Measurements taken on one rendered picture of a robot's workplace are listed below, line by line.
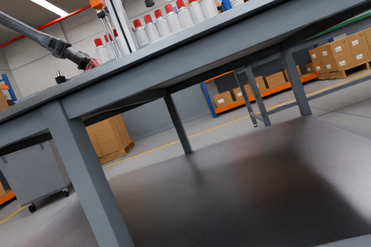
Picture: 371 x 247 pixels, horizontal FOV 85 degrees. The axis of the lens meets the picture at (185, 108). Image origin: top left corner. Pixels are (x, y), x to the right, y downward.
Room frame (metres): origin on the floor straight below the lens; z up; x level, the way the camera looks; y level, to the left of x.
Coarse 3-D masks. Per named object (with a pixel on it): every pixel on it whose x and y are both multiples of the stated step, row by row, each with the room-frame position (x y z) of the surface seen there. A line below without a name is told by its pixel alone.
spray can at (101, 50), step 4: (96, 40) 0.96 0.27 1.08; (100, 40) 0.97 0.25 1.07; (96, 44) 0.96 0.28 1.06; (100, 44) 0.96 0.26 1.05; (100, 48) 0.95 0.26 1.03; (104, 48) 0.96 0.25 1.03; (100, 52) 0.95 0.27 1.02; (104, 52) 0.95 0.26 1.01; (100, 56) 0.95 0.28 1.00; (104, 56) 0.95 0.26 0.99; (108, 56) 0.96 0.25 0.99; (100, 60) 0.95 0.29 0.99; (104, 60) 0.95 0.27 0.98; (108, 60) 0.96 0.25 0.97
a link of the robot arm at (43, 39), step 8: (0, 16) 0.92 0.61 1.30; (8, 16) 0.94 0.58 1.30; (8, 24) 0.93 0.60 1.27; (16, 24) 0.94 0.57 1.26; (24, 24) 0.95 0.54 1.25; (24, 32) 0.95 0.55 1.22; (32, 32) 0.95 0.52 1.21; (40, 32) 0.97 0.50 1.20; (40, 40) 0.96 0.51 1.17; (48, 40) 0.97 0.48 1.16; (56, 40) 0.97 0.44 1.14; (48, 48) 0.97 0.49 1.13; (56, 48) 0.98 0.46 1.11
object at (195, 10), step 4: (188, 0) 0.88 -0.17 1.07; (192, 0) 0.87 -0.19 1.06; (196, 0) 0.88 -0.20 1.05; (192, 4) 0.86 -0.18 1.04; (196, 4) 0.86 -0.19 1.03; (188, 8) 0.89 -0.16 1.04; (192, 8) 0.87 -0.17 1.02; (196, 8) 0.86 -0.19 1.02; (200, 8) 0.87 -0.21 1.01; (192, 12) 0.87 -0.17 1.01; (196, 12) 0.86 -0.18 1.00; (200, 12) 0.86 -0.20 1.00; (192, 16) 0.88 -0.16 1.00; (196, 16) 0.86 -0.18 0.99; (200, 16) 0.86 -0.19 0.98; (196, 20) 0.87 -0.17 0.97; (200, 20) 0.86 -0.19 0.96
